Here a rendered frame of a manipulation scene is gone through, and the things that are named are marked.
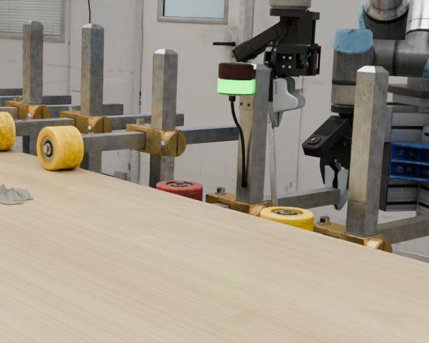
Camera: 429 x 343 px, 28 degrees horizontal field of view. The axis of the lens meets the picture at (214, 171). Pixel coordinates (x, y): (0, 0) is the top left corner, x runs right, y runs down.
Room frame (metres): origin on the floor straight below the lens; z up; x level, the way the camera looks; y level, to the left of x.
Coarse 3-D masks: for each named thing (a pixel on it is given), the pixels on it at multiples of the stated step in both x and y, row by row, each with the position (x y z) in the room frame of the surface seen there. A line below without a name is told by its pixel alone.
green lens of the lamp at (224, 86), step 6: (222, 84) 1.43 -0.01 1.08; (228, 84) 1.42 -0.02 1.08; (234, 84) 1.42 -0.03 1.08; (240, 84) 1.42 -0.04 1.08; (246, 84) 1.43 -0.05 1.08; (252, 84) 1.44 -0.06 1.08; (222, 90) 1.43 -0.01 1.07; (228, 90) 1.42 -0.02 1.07; (234, 90) 1.42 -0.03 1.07; (240, 90) 1.42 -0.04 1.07; (246, 90) 1.43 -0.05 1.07; (252, 90) 1.44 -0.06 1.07
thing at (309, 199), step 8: (296, 192) 1.64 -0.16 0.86; (304, 192) 1.64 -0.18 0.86; (312, 192) 1.65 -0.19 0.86; (320, 192) 1.65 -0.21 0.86; (328, 192) 1.67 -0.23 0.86; (336, 192) 1.68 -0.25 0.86; (264, 200) 1.55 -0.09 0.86; (280, 200) 1.57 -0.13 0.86; (288, 200) 1.59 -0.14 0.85; (296, 200) 1.60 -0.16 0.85; (304, 200) 1.62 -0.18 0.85; (312, 200) 1.64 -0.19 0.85; (320, 200) 1.65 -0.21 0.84; (328, 200) 1.67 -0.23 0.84; (336, 200) 1.69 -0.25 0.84; (304, 208) 1.62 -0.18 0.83
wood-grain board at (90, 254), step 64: (64, 192) 1.35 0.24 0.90; (128, 192) 1.37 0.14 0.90; (0, 256) 0.96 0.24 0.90; (64, 256) 0.97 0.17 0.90; (128, 256) 0.98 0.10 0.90; (192, 256) 1.00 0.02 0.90; (256, 256) 1.01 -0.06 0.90; (320, 256) 1.02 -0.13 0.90; (384, 256) 1.03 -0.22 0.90; (0, 320) 0.75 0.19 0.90; (64, 320) 0.76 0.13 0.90; (128, 320) 0.76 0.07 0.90; (192, 320) 0.77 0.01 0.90; (256, 320) 0.78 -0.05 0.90; (320, 320) 0.79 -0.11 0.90; (384, 320) 0.79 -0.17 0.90
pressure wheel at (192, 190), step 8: (160, 184) 1.41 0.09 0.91; (168, 184) 1.43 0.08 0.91; (176, 184) 1.42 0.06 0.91; (184, 184) 1.43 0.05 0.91; (192, 184) 1.44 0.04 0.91; (200, 184) 1.43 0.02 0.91; (168, 192) 1.39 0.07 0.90; (176, 192) 1.39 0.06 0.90; (184, 192) 1.39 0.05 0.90; (192, 192) 1.39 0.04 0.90; (200, 192) 1.41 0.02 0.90; (200, 200) 1.41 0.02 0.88
